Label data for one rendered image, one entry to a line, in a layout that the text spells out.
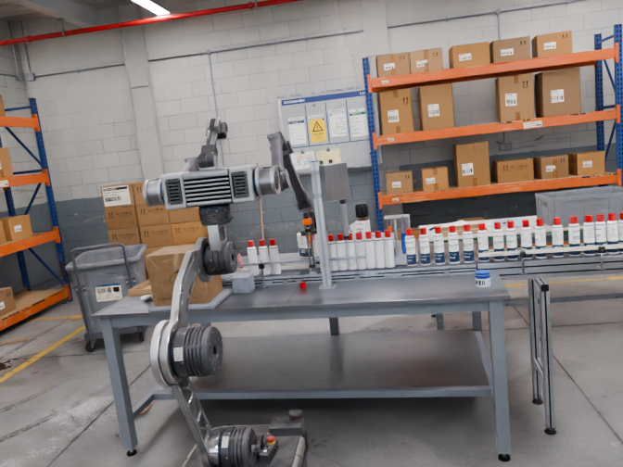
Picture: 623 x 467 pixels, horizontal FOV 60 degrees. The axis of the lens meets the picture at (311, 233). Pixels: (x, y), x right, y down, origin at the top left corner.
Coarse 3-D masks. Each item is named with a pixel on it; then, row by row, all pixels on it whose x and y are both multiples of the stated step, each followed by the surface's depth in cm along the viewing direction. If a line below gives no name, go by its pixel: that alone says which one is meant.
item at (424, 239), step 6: (420, 228) 289; (420, 234) 291; (426, 234) 289; (420, 240) 289; (426, 240) 288; (420, 246) 290; (426, 246) 289; (420, 252) 292; (426, 252) 289; (426, 258) 290; (426, 264) 290
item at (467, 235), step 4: (464, 224) 285; (468, 224) 284; (464, 228) 284; (468, 228) 284; (464, 232) 285; (468, 232) 284; (464, 236) 284; (468, 236) 283; (472, 236) 284; (464, 240) 285; (468, 240) 284; (472, 240) 284; (464, 244) 285; (468, 244) 284; (472, 244) 284; (464, 248) 286; (468, 248) 284; (472, 248) 285; (464, 252) 286; (468, 252) 285; (472, 252) 285; (464, 256) 287; (468, 256) 285; (472, 256) 285; (464, 260) 287; (468, 260) 285; (472, 260) 285
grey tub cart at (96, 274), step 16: (80, 256) 514; (96, 256) 538; (112, 256) 541; (128, 256) 544; (144, 256) 538; (80, 272) 465; (96, 272) 468; (112, 272) 471; (128, 272) 470; (144, 272) 528; (80, 288) 464; (96, 288) 471; (112, 288) 473; (128, 288) 476; (80, 304) 473; (96, 304) 473; (96, 320) 476; (96, 336) 478
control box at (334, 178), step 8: (320, 168) 278; (328, 168) 278; (336, 168) 281; (344, 168) 286; (320, 176) 279; (328, 176) 278; (336, 176) 282; (344, 176) 286; (328, 184) 278; (336, 184) 282; (344, 184) 286; (328, 192) 278; (336, 192) 282; (344, 192) 286; (328, 200) 279
